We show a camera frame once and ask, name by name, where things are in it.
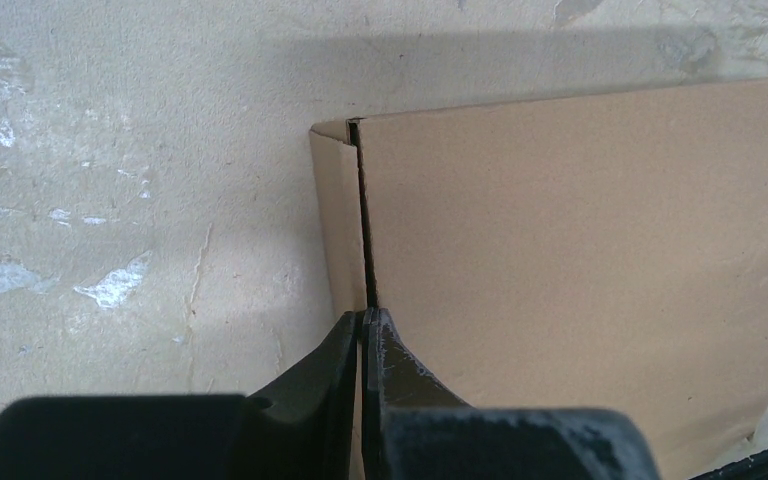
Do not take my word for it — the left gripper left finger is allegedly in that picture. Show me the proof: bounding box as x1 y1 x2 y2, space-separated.
0 312 358 479

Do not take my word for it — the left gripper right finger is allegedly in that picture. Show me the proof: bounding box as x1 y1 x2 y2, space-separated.
361 309 660 479

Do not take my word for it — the brown cardboard box sheet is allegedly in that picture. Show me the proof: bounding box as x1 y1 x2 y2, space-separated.
309 79 768 479

